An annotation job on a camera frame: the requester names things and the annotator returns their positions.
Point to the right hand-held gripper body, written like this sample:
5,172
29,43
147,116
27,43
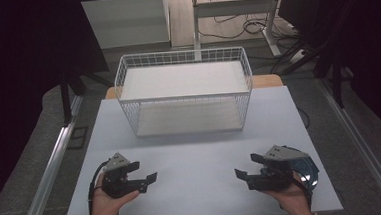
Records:
276,177

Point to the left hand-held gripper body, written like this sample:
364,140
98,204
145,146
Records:
116,183

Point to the person's left hand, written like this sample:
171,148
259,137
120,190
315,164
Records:
104,206

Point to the person's right hand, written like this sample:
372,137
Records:
296,199

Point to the white table cover sheet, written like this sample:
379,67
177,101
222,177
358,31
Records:
196,184

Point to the wooden table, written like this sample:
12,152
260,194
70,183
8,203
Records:
267,81

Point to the black metal stand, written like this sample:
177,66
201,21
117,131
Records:
65,101
336,82

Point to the white power strip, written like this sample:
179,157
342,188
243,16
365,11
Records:
298,56

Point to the white cabinet panel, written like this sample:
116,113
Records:
126,21

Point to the black curtain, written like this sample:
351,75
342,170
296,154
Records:
375,42
15,64

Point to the black floor frame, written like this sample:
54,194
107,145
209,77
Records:
78,138

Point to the aluminium rail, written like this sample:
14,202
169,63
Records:
361,143
53,169

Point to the white metal desk frame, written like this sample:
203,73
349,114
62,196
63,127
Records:
236,8

